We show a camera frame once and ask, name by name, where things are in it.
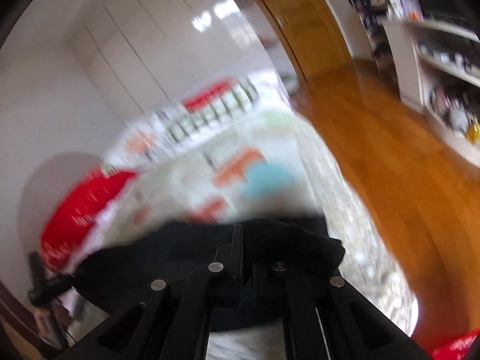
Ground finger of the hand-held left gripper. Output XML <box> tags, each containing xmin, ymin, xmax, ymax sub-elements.
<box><xmin>28</xmin><ymin>252</ymin><xmax>77</xmax><ymax>308</ymax></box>

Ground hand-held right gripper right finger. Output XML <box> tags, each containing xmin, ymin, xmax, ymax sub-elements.
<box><xmin>252</xmin><ymin>260</ymin><xmax>432</xmax><ymax>360</ymax></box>

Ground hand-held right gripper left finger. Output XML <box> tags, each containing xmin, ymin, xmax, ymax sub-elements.
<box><xmin>56</xmin><ymin>224</ymin><xmax>244</xmax><ymax>360</ymax></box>

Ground black pants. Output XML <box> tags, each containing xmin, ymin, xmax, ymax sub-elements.
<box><xmin>73</xmin><ymin>215</ymin><xmax>346</xmax><ymax>332</ymax></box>

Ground long red pillow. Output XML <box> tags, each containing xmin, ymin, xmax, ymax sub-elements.
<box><xmin>39</xmin><ymin>169</ymin><xmax>139</xmax><ymax>274</ymax></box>

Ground quilted heart-print bedspread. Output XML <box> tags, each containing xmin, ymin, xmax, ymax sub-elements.
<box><xmin>64</xmin><ymin>109</ymin><xmax>419</xmax><ymax>360</ymax></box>

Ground round white headboard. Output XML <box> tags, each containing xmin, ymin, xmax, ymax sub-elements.
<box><xmin>20</xmin><ymin>152</ymin><xmax>106</xmax><ymax>256</ymax></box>

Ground green dotted bolster pillow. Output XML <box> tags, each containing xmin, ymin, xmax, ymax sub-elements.
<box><xmin>161</xmin><ymin>82</ymin><xmax>261</xmax><ymax>147</ymax></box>

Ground floral white pillow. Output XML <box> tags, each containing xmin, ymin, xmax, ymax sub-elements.
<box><xmin>103</xmin><ymin>112</ymin><xmax>177</xmax><ymax>173</ymax></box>

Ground small red pillow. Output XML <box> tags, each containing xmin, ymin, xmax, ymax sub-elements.
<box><xmin>182</xmin><ymin>79</ymin><xmax>237</xmax><ymax>109</ymax></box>

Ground red cloth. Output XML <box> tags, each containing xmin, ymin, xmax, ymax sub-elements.
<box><xmin>431</xmin><ymin>330</ymin><xmax>480</xmax><ymax>360</ymax></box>

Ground glossy white wardrobe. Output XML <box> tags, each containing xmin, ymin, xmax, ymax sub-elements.
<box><xmin>71</xmin><ymin>0</ymin><xmax>297</xmax><ymax>121</ymax></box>

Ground wooden door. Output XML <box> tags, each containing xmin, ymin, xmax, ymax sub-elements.
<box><xmin>232</xmin><ymin>0</ymin><xmax>353</xmax><ymax>81</ymax></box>

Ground white shelf unit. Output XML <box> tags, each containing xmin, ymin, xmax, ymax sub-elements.
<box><xmin>382</xmin><ymin>19</ymin><xmax>480</xmax><ymax>166</ymax></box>

